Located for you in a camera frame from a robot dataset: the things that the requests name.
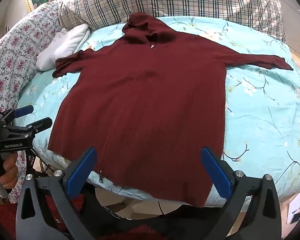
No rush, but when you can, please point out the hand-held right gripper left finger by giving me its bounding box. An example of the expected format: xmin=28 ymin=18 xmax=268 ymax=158
xmin=16 ymin=146 xmax=98 ymax=240

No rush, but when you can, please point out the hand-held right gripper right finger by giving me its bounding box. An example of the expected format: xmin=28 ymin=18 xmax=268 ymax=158
xmin=200 ymin=146 xmax=282 ymax=240

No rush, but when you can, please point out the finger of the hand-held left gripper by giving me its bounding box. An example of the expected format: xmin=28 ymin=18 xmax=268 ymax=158
xmin=7 ymin=117 xmax=53 ymax=137
xmin=0 ymin=105 xmax=34 ymax=123

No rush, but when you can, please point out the dark red hooded knit cardigan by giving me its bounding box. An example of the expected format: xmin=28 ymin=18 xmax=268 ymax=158
xmin=48 ymin=12 xmax=294 ymax=208

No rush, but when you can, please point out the person's left hand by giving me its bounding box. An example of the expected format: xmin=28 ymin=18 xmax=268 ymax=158
xmin=0 ymin=152 xmax=18 ymax=192

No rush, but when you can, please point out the pink floral bed cover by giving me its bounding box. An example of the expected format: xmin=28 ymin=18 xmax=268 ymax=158
xmin=0 ymin=1 xmax=63 ymax=204

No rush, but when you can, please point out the white folded cloth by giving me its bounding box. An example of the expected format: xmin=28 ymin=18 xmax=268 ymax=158
xmin=36 ymin=24 xmax=91 ymax=71

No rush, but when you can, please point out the light blue floral bed sheet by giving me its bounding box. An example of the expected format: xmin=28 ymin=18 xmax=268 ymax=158
xmin=14 ymin=15 xmax=300 ymax=207

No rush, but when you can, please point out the white paper sheet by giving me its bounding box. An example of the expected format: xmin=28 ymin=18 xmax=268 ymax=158
xmin=286 ymin=192 xmax=300 ymax=225

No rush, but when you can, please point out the plaid beige quilt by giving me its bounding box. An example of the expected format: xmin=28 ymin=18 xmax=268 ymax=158
xmin=57 ymin=0 xmax=287 ymax=43

